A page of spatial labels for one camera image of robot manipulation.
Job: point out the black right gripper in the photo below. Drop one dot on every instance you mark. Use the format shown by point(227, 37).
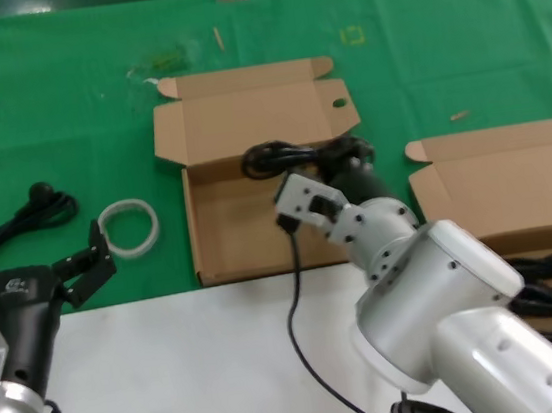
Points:
point(369, 185)

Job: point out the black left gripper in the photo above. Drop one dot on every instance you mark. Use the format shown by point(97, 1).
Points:
point(28, 317)

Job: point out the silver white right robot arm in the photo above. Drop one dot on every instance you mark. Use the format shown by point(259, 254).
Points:
point(444, 306)

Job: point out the open cardboard box with hole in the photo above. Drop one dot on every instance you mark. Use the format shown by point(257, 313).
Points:
point(239, 231)

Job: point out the translucent tape roll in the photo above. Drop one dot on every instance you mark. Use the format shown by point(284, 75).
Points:
point(154, 231)

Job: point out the short wooden piece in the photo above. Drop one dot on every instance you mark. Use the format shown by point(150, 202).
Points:
point(460, 116)

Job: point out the green tablecloth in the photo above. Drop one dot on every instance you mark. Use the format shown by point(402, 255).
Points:
point(43, 119)

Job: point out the thin wooden stick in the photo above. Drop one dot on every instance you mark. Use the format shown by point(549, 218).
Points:
point(218, 38)

